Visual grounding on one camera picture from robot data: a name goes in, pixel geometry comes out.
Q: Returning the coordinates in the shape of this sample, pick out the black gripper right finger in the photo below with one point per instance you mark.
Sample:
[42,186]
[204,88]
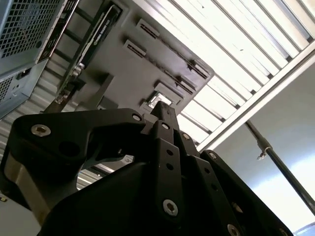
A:
[221,186]

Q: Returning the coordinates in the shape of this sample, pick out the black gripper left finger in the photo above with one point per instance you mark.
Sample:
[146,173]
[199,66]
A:
[61,123]

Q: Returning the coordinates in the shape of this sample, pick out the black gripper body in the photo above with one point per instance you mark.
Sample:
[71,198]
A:
[110,201]

